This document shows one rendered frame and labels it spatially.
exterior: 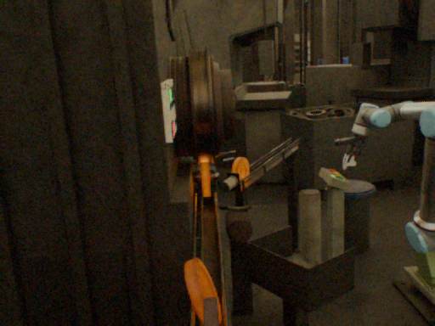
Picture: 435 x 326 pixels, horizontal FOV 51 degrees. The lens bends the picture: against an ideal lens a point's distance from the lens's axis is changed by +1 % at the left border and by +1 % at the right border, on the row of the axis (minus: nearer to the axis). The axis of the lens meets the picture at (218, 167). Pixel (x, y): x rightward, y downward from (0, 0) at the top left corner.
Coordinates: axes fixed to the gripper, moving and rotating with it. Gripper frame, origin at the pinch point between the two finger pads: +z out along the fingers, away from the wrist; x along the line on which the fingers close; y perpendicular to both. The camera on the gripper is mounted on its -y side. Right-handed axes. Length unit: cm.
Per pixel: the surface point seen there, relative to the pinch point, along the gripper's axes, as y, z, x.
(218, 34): -84, -61, 208
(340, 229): 12.1, 36.5, 2.6
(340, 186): 0.4, 10.2, -4.4
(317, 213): -5.6, 29.6, -1.7
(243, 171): -55, 16, -9
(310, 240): -4.2, 46.2, -2.3
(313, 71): 55, -60, 375
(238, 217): -54, 33, -35
